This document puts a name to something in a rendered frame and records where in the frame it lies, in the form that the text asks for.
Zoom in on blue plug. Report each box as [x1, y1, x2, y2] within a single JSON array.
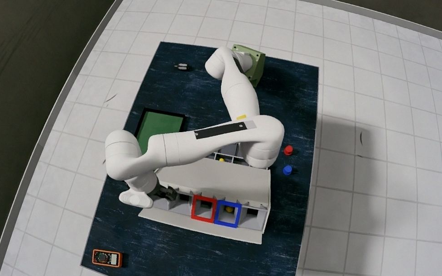
[[283, 166, 292, 175]]

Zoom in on orange digital multimeter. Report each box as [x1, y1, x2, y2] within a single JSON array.
[[92, 249, 123, 267]]

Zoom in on red square frame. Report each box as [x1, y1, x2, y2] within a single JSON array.
[[191, 195, 217, 223]]

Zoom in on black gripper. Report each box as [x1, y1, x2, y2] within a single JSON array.
[[147, 175, 177, 202]]

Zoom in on blue square frame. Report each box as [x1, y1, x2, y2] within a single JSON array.
[[214, 200, 242, 228]]

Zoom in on red plug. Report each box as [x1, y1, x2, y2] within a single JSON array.
[[284, 146, 293, 156]]

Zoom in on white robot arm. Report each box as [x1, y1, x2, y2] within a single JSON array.
[[105, 47, 284, 209]]

